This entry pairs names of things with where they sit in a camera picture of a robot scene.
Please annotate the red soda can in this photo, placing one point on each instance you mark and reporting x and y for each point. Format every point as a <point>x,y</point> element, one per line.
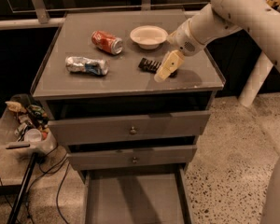
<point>107,42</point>

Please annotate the grey drawer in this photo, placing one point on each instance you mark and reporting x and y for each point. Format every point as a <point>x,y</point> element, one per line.
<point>138,195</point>
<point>131,157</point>
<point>127,128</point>

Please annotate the grey middle drawer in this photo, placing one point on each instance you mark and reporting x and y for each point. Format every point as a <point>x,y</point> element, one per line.
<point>131,157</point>

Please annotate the metal railing frame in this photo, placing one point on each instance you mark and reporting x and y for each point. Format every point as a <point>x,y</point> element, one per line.
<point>84,11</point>

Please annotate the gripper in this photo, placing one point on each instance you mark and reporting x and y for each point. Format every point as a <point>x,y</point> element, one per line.
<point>187,38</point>

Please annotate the white diagonal pole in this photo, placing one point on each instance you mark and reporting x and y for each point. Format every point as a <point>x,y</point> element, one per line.
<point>255,81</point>

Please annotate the grey bottom drawer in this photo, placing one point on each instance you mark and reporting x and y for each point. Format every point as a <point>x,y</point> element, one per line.
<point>138,195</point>

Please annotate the grey drawer cabinet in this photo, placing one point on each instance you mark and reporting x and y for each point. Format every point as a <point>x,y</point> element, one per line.
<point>125,90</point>

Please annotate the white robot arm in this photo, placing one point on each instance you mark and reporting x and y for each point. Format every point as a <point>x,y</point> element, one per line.
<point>220,18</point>

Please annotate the white paper bowl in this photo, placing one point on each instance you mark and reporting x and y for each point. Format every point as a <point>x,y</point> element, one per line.
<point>148,37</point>

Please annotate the black metal stand leg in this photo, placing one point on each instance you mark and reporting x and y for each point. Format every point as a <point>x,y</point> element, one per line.
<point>23,187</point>

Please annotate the grey top drawer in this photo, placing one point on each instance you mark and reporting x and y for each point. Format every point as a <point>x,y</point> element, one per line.
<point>127,128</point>

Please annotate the clear plastic trash bin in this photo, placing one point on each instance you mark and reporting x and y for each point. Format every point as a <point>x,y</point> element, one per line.
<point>24,127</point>

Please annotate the crushed silver blue can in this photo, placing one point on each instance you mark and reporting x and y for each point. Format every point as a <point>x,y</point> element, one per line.
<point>77,64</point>

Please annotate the dark rxbar chocolate bar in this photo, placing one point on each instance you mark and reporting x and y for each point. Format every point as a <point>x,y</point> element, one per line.
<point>150,66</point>

